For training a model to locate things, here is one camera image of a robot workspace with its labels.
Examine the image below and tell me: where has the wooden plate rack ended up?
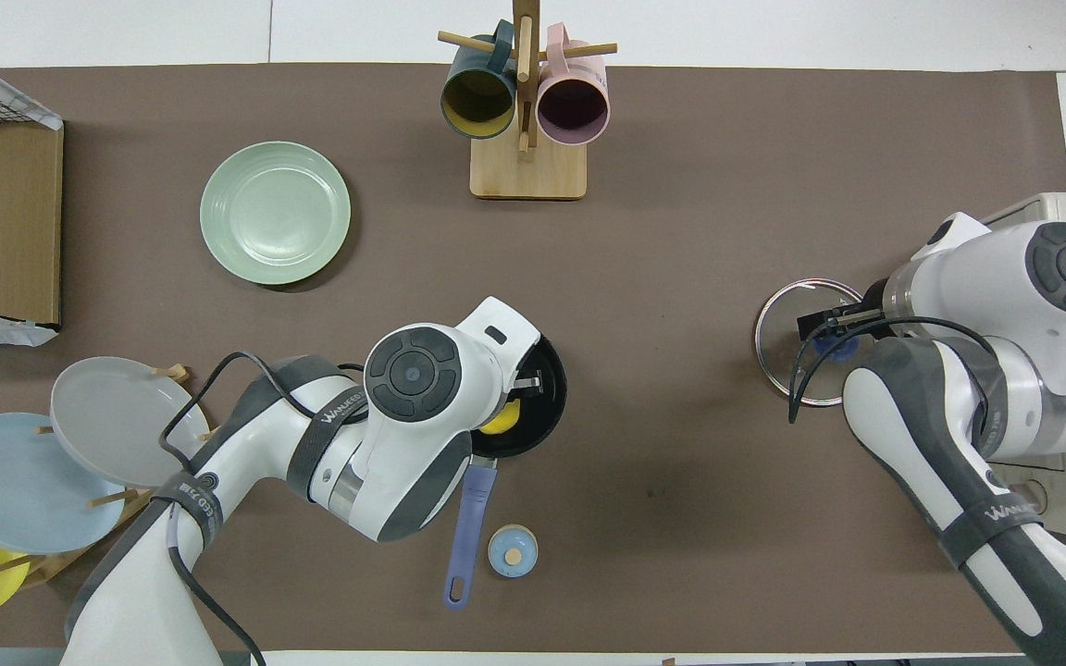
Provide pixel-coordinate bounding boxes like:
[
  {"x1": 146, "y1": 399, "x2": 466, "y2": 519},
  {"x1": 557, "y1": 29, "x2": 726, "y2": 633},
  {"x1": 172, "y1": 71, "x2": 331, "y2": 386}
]
[{"x1": 0, "y1": 364, "x2": 219, "y2": 586}]

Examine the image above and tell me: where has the light blue plate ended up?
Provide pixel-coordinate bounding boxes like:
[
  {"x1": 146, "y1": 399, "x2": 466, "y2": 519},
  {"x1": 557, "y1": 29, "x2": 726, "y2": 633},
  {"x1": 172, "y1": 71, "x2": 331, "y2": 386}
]
[{"x1": 0, "y1": 412, "x2": 127, "y2": 556}]

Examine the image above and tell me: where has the dark blue saucepan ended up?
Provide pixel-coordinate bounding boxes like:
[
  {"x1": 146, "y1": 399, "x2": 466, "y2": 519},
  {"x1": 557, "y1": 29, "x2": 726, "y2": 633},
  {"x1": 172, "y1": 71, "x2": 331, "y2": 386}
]
[{"x1": 443, "y1": 331, "x2": 569, "y2": 610}]

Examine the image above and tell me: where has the brown table mat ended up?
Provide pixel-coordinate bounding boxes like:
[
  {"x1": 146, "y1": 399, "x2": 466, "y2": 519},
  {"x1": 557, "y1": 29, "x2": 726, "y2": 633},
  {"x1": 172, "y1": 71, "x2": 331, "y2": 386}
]
[{"x1": 0, "y1": 63, "x2": 1066, "y2": 653}]

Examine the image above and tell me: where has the light green plate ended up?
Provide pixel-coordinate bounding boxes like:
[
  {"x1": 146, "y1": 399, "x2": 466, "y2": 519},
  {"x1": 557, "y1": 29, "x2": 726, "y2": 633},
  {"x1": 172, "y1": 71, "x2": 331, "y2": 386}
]
[{"x1": 200, "y1": 141, "x2": 352, "y2": 286}]

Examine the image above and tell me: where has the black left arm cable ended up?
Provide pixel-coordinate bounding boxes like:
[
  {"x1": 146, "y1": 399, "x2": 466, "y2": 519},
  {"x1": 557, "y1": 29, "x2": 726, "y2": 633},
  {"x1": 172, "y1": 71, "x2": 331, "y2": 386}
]
[{"x1": 158, "y1": 350, "x2": 367, "y2": 666}]

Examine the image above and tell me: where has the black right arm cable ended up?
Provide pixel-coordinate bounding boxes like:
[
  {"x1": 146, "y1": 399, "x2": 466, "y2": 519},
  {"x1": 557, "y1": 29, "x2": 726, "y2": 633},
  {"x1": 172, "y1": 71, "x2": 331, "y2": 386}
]
[{"x1": 789, "y1": 317, "x2": 1001, "y2": 426}]

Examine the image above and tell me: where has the glass lid with blue knob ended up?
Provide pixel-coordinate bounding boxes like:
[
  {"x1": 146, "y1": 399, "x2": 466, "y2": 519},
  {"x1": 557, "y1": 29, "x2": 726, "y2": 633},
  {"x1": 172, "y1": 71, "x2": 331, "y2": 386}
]
[{"x1": 754, "y1": 277, "x2": 872, "y2": 408}]

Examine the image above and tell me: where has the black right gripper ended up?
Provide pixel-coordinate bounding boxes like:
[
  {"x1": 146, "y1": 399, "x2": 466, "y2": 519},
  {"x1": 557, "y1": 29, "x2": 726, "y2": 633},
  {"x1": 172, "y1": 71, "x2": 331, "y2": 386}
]
[{"x1": 797, "y1": 298, "x2": 887, "y2": 345}]

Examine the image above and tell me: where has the pink mug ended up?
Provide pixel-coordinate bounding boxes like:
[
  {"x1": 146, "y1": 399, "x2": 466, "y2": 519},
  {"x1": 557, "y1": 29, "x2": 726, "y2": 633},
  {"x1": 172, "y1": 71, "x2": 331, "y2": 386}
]
[{"x1": 536, "y1": 23, "x2": 610, "y2": 146}]

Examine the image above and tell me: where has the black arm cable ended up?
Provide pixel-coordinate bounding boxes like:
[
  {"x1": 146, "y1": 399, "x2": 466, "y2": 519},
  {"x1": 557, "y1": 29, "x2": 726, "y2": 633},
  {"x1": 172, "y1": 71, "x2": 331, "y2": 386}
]
[
  {"x1": 158, "y1": 350, "x2": 367, "y2": 666},
  {"x1": 789, "y1": 317, "x2": 1001, "y2": 426}
]

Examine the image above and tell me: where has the dark teal mug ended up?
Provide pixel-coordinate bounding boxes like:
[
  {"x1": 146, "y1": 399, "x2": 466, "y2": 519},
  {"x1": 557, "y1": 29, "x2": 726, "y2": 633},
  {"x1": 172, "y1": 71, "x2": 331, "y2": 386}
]
[{"x1": 440, "y1": 20, "x2": 518, "y2": 140}]

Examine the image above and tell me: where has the grey plate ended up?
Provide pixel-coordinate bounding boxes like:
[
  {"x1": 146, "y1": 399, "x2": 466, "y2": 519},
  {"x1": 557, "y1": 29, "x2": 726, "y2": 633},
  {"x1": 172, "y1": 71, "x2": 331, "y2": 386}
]
[{"x1": 50, "y1": 356, "x2": 212, "y2": 488}]

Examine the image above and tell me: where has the black wire basket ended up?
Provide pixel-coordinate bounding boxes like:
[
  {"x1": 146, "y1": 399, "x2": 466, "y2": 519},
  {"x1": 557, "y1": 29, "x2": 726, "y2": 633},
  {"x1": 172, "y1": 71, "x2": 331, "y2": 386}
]
[{"x1": 0, "y1": 79, "x2": 64, "y2": 130}]

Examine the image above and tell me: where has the wooden mug tree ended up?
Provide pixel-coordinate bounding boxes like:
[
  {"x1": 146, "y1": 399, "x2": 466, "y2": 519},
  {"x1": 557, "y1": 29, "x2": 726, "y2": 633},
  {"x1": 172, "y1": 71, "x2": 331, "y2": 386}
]
[{"x1": 438, "y1": 0, "x2": 618, "y2": 201}]

